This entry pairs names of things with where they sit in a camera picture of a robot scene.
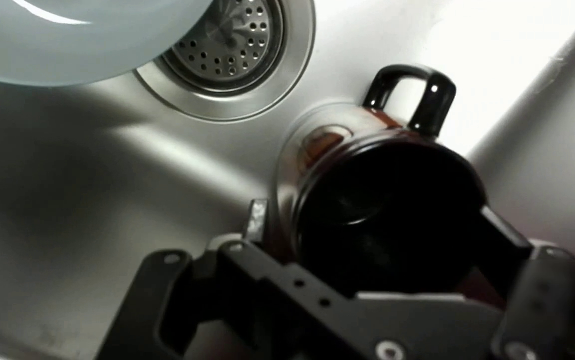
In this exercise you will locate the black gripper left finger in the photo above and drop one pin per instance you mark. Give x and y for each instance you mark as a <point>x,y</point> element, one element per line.
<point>256,220</point>

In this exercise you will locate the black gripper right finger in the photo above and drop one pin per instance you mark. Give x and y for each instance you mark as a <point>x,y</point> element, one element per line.
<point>503,251</point>

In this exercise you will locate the stainless steel sink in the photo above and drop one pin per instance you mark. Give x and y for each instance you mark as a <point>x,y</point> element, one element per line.
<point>100,201</point>

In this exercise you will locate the metal sink drain strainer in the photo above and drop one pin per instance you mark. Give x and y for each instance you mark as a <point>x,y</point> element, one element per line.
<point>234,46</point>

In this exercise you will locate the grey round plate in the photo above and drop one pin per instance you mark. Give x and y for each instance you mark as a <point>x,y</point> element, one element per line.
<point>68,40</point>

